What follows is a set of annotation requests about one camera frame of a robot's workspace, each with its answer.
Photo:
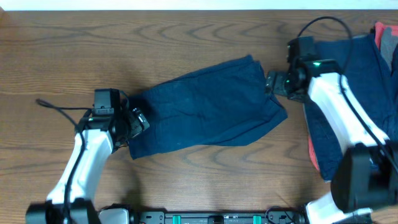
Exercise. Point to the navy blue trousers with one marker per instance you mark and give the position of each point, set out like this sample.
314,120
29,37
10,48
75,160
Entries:
222,105

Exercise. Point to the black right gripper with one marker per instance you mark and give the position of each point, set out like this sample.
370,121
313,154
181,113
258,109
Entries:
278,86

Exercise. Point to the navy blue folded shirt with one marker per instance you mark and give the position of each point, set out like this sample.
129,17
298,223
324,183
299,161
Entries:
374,86

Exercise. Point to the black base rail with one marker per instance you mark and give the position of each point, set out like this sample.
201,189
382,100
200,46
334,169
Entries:
214,217

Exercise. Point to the red garment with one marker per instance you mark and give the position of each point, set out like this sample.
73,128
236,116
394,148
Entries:
341,51

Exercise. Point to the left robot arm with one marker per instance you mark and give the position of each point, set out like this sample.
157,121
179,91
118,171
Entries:
107,126

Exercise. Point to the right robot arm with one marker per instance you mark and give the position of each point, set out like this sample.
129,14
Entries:
366,178

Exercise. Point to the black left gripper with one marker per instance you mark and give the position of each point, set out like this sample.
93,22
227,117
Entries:
137,120

